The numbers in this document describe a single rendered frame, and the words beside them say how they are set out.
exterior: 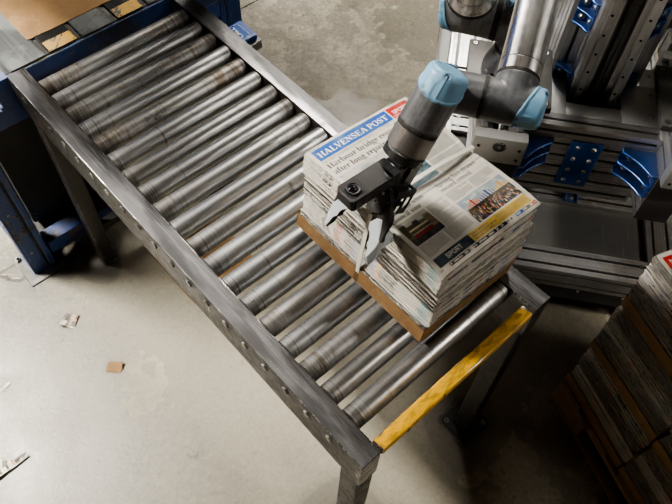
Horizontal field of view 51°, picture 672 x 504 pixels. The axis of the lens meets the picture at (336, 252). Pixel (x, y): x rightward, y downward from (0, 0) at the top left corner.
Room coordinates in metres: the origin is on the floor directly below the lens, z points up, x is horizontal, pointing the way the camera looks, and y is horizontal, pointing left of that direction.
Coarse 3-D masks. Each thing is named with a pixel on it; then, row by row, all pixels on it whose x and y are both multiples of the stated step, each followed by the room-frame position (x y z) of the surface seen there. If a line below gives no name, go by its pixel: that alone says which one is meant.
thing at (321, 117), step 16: (176, 0) 1.65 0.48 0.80; (192, 0) 1.66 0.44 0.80; (192, 16) 1.59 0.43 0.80; (208, 16) 1.59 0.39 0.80; (208, 32) 1.54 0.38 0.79; (224, 32) 1.53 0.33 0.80; (240, 48) 1.47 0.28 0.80; (256, 64) 1.41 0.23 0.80; (272, 64) 1.41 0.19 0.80; (272, 80) 1.35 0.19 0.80; (288, 80) 1.36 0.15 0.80; (288, 96) 1.30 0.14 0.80; (304, 96) 1.30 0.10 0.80; (304, 112) 1.25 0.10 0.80; (320, 112) 1.25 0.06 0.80; (336, 128) 1.20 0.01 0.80; (512, 272) 0.81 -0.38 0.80; (512, 288) 0.77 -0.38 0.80; (528, 288) 0.77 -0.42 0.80; (512, 304) 0.75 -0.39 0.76; (528, 304) 0.73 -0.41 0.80; (544, 304) 0.74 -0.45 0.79; (528, 320) 0.72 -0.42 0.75
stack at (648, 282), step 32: (640, 288) 0.84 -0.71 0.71; (608, 320) 0.85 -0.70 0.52; (608, 352) 0.80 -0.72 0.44; (640, 352) 0.75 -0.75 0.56; (576, 384) 0.82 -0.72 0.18; (608, 384) 0.75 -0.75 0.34; (640, 384) 0.70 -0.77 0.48; (576, 416) 0.76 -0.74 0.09; (608, 416) 0.70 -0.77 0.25; (640, 448) 0.60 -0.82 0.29; (608, 480) 0.59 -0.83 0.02; (640, 480) 0.53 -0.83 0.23
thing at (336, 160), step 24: (384, 120) 1.01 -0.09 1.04; (336, 144) 0.93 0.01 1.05; (360, 144) 0.93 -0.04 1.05; (312, 168) 0.87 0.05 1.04; (336, 168) 0.86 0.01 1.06; (360, 168) 0.87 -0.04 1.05; (312, 192) 0.87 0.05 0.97; (336, 192) 0.82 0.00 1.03; (312, 216) 0.86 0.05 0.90; (336, 240) 0.80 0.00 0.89
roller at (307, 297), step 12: (336, 264) 0.81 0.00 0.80; (324, 276) 0.77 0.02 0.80; (336, 276) 0.78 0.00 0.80; (348, 276) 0.79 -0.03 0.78; (300, 288) 0.75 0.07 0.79; (312, 288) 0.74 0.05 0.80; (324, 288) 0.75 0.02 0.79; (336, 288) 0.76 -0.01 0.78; (288, 300) 0.71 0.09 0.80; (300, 300) 0.71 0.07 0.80; (312, 300) 0.72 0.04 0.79; (276, 312) 0.68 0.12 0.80; (288, 312) 0.68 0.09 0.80; (300, 312) 0.69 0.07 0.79; (264, 324) 0.65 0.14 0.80; (276, 324) 0.66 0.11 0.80; (288, 324) 0.66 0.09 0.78
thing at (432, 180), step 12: (456, 144) 0.96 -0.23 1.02; (444, 156) 0.93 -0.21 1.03; (468, 156) 0.94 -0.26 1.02; (480, 156) 0.94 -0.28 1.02; (420, 168) 0.89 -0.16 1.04; (444, 168) 0.89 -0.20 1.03; (456, 168) 0.90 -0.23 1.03; (420, 180) 0.85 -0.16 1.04; (432, 180) 0.86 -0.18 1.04; (444, 180) 0.86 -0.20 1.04; (420, 192) 0.82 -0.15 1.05; (360, 216) 0.77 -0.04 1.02; (372, 216) 0.76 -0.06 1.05; (360, 228) 0.77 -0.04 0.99; (360, 240) 0.77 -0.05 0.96; (372, 264) 0.73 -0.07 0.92
